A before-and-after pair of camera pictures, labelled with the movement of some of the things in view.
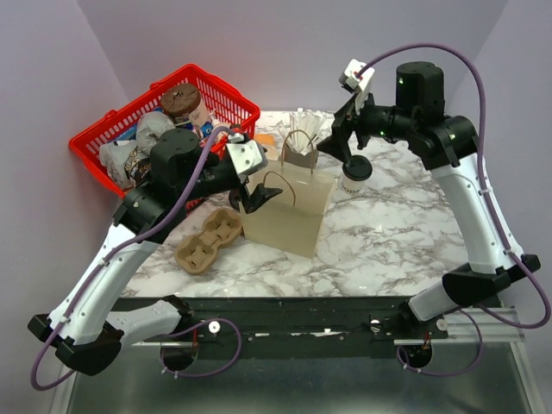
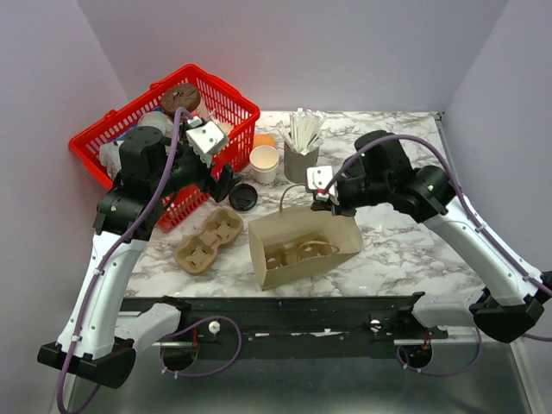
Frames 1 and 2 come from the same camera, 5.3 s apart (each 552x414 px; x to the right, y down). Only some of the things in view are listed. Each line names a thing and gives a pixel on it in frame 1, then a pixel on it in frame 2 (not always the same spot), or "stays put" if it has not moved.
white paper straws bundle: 305,126 stays put
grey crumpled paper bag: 150,125 stays put
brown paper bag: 290,220 → 290,241
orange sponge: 265,139 stays put
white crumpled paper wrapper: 113,157 stays put
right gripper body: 372,121 → 346,206
